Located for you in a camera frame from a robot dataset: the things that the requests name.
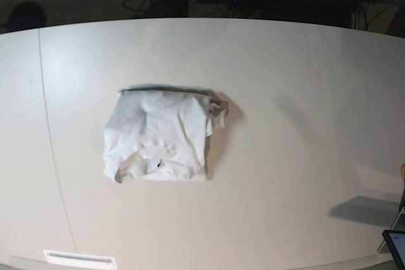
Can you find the white T-shirt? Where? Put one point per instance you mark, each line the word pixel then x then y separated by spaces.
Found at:
pixel 160 134

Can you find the tablet screen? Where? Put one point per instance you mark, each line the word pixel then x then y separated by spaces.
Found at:
pixel 395 242

